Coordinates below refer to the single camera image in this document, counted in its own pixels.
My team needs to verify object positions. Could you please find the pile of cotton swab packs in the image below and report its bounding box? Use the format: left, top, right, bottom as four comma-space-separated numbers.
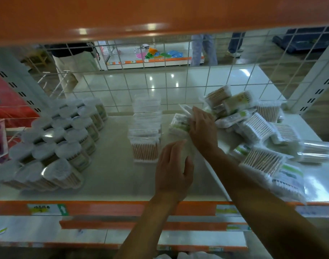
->
178, 85, 329, 204

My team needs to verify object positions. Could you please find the white shelf board orange rim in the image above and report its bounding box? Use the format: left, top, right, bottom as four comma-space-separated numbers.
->
0, 0, 329, 47
106, 230, 249, 253
59, 215, 253, 232
0, 215, 109, 249

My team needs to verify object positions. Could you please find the person's left forearm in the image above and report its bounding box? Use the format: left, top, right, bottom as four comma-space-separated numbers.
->
115, 196, 181, 259

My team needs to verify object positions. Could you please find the price label green arrow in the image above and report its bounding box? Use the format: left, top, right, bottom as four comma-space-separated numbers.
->
27, 203, 69, 216

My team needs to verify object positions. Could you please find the white slotted end post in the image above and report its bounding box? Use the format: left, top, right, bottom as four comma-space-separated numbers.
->
287, 37, 329, 115

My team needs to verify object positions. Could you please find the distant white orange shelf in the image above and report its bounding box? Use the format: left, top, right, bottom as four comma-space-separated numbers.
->
94, 40, 205, 71

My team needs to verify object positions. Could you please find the white slotted shelf post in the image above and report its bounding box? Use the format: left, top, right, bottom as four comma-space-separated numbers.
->
0, 50, 51, 114

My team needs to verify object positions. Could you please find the white shelf orange rail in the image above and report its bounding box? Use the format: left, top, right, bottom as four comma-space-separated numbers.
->
0, 113, 329, 218

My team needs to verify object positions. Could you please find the person's white garment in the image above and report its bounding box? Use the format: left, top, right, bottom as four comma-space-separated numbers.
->
153, 252, 224, 259

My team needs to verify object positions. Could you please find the plain white price label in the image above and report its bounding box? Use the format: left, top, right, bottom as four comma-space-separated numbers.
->
295, 205, 329, 218

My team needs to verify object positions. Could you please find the green-label swab packet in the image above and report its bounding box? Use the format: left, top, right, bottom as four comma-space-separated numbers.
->
168, 113, 193, 138

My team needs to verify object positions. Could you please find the narrow green price label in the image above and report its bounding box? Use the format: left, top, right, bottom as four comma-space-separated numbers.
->
226, 224, 251, 232

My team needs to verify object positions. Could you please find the white wire basket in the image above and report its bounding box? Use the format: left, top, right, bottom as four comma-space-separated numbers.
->
0, 126, 28, 165

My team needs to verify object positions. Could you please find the person's left hand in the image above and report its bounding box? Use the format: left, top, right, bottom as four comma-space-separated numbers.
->
154, 139, 195, 204

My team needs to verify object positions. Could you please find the person's right hand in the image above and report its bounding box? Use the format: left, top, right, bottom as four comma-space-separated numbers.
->
188, 106, 220, 157

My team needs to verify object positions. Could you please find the person's right forearm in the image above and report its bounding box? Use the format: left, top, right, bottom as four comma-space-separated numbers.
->
205, 148, 329, 259

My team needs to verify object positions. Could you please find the green plastic item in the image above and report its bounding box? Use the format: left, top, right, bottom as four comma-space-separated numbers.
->
145, 52, 170, 59

